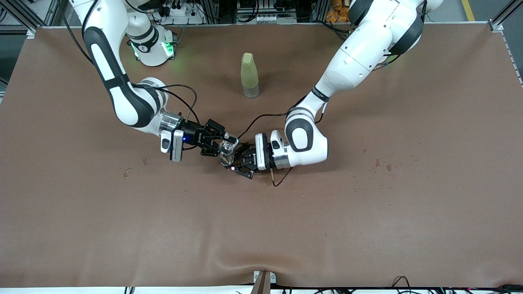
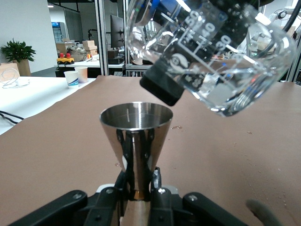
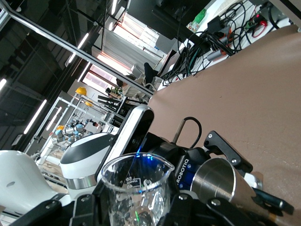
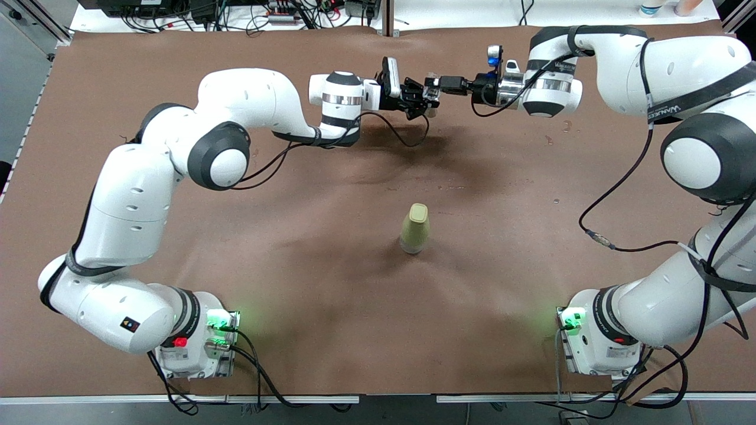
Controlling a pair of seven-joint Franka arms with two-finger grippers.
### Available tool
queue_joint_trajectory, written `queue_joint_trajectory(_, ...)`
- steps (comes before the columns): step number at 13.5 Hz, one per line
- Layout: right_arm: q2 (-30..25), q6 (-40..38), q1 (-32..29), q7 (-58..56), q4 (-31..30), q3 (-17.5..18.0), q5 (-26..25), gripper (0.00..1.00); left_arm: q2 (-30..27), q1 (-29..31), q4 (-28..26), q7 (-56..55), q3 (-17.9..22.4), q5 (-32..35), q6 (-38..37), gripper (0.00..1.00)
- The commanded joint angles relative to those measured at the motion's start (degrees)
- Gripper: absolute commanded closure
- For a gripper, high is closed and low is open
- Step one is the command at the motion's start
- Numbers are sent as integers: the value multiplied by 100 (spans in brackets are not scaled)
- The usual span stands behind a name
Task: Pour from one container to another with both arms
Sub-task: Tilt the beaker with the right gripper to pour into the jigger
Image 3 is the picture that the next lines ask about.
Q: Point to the distant person white shirt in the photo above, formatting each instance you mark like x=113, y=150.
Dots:
x=98, y=128

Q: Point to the clear glass measuring beaker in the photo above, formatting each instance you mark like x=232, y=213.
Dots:
x=136, y=207

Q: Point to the black flat dock box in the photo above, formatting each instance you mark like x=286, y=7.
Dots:
x=171, y=61

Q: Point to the blue grey robot arm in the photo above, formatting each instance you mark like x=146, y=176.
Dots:
x=77, y=128

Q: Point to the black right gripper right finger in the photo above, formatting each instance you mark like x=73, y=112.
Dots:
x=188, y=212

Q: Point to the white office desk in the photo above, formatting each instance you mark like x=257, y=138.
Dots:
x=221, y=5

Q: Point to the grey orange USB hub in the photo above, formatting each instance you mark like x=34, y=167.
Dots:
x=214, y=56

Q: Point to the white frame rack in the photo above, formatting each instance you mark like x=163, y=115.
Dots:
x=52, y=110

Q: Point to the seated person dark trousers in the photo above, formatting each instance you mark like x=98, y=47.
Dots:
x=148, y=70

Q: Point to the wide aluminium post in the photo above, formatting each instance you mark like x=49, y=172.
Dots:
x=289, y=5

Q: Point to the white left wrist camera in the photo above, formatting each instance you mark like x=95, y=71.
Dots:
x=127, y=136

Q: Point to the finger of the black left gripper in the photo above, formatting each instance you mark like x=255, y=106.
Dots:
x=272, y=202

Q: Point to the steel double cone jigger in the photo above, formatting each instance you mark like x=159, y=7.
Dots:
x=211, y=179

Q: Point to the black power adapter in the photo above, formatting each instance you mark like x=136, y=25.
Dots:
x=215, y=23

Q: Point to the large yellow hard hat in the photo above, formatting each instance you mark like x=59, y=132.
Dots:
x=81, y=91

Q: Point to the small black tilted monitor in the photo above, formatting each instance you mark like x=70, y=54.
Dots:
x=110, y=100

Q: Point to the green plastic bag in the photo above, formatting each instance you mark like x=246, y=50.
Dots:
x=200, y=16

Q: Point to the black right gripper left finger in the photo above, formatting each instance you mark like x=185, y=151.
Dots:
x=77, y=212

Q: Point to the slim aluminium post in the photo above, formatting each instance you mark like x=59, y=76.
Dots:
x=70, y=47

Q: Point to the green circuit board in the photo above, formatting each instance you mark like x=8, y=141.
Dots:
x=250, y=24

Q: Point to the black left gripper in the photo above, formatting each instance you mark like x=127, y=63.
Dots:
x=169, y=153

